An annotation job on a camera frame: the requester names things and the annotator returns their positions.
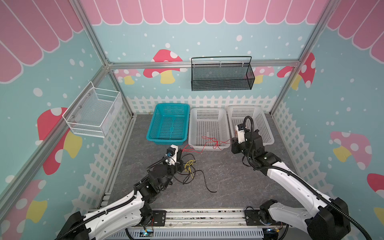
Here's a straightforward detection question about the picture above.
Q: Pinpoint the black wire mesh wall basket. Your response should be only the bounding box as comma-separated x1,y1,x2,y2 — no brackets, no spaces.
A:
191,56,255,91

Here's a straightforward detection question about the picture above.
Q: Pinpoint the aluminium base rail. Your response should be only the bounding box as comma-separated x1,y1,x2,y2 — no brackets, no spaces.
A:
80,207,331,240

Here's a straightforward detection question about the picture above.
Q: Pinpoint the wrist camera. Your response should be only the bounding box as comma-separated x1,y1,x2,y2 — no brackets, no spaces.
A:
165,145,179,166
236,124,245,144

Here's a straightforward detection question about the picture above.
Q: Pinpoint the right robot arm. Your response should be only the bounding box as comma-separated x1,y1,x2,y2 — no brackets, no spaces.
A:
231,116,371,240

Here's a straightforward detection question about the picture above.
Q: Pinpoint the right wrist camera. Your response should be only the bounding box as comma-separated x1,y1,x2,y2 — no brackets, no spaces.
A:
236,124,245,144

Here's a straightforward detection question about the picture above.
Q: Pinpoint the right white plastic basket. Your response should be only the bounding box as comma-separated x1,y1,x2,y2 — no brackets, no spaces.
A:
227,106,275,146

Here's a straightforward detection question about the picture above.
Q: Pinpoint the middle white plastic basket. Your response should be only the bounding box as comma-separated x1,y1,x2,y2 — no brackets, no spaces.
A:
188,108,231,152

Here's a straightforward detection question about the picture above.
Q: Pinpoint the teal plastic basket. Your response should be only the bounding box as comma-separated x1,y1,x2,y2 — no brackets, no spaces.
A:
147,103,191,146

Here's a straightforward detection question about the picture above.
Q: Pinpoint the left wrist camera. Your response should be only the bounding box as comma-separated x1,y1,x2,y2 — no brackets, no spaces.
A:
165,145,179,166

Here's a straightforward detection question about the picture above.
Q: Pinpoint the white plastic basket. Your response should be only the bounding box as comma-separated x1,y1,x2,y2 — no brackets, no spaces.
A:
188,108,231,152
227,106,275,146

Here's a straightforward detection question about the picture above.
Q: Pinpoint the yellow cable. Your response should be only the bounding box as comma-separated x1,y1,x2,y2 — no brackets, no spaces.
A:
184,159,196,175

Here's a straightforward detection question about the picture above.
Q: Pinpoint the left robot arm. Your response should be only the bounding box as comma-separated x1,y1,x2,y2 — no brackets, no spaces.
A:
56,145,183,240

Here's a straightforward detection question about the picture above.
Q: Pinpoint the black cable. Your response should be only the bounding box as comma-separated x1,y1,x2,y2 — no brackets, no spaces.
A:
173,152,217,194

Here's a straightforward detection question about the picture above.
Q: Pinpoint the white wire mesh wall basket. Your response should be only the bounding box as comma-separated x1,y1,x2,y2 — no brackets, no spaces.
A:
63,82,123,138

